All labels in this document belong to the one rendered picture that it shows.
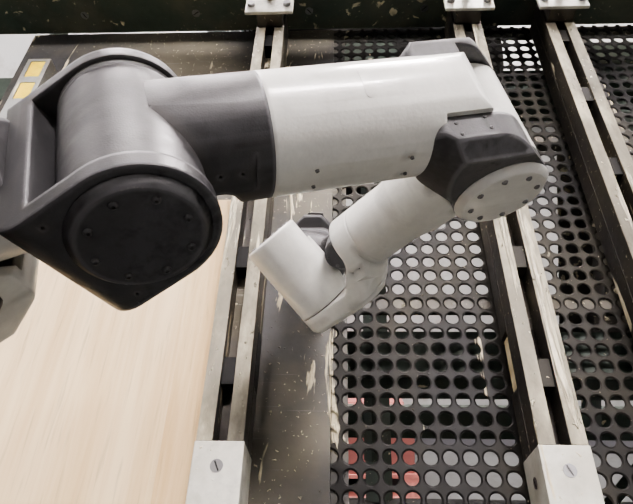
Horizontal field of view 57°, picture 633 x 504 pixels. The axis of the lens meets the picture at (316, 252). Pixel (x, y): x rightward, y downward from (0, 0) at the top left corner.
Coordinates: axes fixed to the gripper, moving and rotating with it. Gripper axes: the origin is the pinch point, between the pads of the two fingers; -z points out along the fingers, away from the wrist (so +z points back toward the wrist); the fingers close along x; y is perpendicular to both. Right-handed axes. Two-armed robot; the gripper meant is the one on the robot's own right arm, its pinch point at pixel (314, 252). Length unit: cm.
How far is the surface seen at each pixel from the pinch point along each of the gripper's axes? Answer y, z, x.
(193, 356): 17.0, 8.4, -13.9
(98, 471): 26.9, 19.4, -25.6
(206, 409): 12.8, 19.1, -17.3
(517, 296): -28.6, 7.4, -5.3
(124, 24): 46, -49, 46
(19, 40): 220, -324, 106
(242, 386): 8.6, 16.9, -15.1
